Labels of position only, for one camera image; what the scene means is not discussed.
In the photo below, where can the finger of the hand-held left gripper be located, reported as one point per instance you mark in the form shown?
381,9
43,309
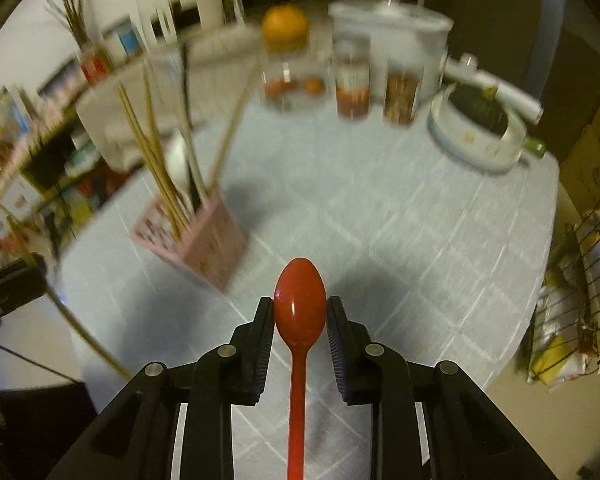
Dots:
15,282

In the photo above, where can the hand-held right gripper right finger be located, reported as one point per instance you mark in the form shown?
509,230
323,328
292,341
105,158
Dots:
336,350

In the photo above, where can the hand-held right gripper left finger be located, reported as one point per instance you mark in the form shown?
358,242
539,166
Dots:
265,347

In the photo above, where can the red plastic spoon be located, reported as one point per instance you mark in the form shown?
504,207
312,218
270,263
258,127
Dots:
300,300

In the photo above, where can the pink perforated utensil holder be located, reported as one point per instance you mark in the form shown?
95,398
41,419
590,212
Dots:
205,247

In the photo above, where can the bundle of wooden chopsticks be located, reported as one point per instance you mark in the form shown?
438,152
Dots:
140,130

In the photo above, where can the cluttered shelf unit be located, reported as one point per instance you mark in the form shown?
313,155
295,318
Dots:
40,150

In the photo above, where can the white dotted cloth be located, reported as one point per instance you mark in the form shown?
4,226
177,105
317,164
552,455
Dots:
110,125

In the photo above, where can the white spoon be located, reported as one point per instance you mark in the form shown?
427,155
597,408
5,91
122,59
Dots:
178,157

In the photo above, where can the yellow packet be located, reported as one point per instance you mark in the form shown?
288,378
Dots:
555,362

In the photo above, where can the white oval plate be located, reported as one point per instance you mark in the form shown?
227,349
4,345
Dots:
455,152

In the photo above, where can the small tangerine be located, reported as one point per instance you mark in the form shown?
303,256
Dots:
280,86
313,86

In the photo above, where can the dried reed stems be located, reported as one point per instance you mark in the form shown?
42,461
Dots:
75,25

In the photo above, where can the red-labelled food jar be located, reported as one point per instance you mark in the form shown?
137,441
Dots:
352,80

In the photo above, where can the white ceramic bowl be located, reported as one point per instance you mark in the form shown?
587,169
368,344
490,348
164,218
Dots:
480,110

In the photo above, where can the clear glass jar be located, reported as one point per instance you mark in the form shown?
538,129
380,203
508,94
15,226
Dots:
292,67

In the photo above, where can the white roll-shaped tool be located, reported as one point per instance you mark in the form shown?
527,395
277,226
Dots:
495,90

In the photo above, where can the cardboard box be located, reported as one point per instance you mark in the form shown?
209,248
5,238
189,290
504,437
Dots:
592,165

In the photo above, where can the large orange fruit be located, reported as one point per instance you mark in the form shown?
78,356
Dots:
285,27

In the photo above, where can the white chair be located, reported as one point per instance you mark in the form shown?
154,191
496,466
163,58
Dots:
180,5

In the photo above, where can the white lidded pot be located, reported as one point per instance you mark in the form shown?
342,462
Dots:
395,30

